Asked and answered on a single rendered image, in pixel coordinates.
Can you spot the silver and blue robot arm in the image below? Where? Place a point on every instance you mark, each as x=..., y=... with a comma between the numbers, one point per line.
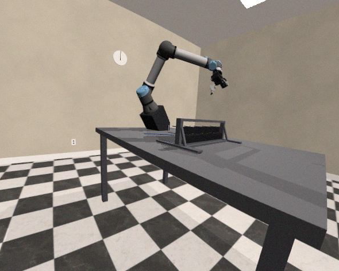
x=166, y=49

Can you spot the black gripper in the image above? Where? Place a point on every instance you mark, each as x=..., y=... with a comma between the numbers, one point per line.
x=217, y=79

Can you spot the grey metal rack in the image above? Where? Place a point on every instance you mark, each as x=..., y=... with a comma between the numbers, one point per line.
x=188, y=136

